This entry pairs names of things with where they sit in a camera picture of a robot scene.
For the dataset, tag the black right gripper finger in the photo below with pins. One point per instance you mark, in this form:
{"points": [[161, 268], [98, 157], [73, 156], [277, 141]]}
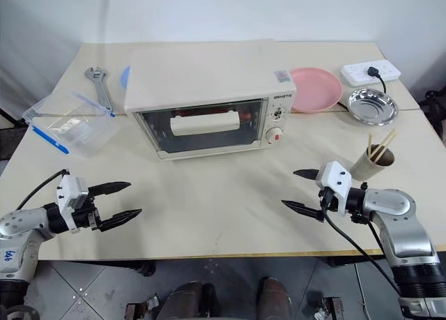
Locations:
{"points": [[308, 174], [303, 209]]}

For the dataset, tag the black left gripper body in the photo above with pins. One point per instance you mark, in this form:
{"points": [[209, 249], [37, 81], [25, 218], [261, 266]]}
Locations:
{"points": [[88, 217]]}

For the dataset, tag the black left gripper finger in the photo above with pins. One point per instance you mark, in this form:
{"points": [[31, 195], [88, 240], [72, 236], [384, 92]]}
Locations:
{"points": [[111, 187], [122, 217]]}

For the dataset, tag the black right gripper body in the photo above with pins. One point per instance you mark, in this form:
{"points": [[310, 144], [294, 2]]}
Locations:
{"points": [[329, 199]]}

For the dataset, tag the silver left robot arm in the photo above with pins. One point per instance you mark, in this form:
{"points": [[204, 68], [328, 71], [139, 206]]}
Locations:
{"points": [[24, 222]]}

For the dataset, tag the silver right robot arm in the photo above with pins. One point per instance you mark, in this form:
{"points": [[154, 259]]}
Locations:
{"points": [[400, 215]]}

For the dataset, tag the white timer knob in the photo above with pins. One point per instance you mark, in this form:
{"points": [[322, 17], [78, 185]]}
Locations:
{"points": [[274, 135]]}

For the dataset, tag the small oven temperature knob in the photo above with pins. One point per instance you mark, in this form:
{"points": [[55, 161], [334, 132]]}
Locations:
{"points": [[278, 114]]}

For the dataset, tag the glass oven door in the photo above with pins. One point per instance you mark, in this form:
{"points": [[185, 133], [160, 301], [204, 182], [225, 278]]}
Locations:
{"points": [[157, 131]]}

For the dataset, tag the oven label sticker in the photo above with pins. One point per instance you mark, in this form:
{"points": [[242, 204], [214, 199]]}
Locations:
{"points": [[282, 76]]}

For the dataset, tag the cream toaster oven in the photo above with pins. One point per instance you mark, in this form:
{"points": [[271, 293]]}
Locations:
{"points": [[209, 72]]}

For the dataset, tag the metal cup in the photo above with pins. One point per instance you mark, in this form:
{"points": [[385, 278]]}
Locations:
{"points": [[366, 170]]}

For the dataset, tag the clear plastic storage box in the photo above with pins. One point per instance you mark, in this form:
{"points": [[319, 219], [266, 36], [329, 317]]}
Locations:
{"points": [[97, 135]]}

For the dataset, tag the black table caster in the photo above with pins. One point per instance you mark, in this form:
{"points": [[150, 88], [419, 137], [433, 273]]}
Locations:
{"points": [[341, 262], [145, 267]]}

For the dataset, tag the wooden chopstick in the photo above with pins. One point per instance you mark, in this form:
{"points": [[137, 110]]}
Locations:
{"points": [[388, 145], [370, 144], [385, 141]]}

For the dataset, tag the clear plastic bag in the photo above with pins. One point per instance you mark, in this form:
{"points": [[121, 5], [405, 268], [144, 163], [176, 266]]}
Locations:
{"points": [[68, 126]]}

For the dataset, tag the pink plate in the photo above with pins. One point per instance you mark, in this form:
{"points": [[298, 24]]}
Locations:
{"points": [[313, 90]]}

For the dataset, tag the stainless steel dish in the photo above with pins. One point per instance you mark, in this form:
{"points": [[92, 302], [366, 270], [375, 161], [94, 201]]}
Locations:
{"points": [[373, 105]]}

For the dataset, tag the grey adjustable wrench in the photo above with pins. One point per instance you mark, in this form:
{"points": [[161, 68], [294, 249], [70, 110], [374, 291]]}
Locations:
{"points": [[102, 90]]}

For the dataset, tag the white power strip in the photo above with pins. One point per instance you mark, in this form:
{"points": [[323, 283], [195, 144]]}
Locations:
{"points": [[390, 72]]}

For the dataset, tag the black equipment beside table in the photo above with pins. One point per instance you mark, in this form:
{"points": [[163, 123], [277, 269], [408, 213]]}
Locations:
{"points": [[435, 114]]}

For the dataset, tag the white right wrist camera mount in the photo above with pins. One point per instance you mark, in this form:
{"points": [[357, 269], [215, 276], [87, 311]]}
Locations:
{"points": [[336, 180]]}

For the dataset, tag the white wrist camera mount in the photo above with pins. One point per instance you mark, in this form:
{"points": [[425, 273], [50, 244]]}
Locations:
{"points": [[336, 180], [68, 191]]}

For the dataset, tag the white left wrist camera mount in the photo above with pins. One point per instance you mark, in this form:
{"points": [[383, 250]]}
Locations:
{"points": [[68, 191]]}

